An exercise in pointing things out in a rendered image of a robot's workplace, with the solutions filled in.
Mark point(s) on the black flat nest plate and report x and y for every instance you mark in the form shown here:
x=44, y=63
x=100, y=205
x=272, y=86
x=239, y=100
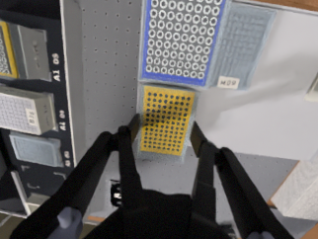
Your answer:
x=114, y=193

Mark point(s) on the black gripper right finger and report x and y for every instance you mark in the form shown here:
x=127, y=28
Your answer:
x=252, y=215

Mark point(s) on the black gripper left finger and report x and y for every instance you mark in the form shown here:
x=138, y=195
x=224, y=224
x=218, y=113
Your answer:
x=60, y=217

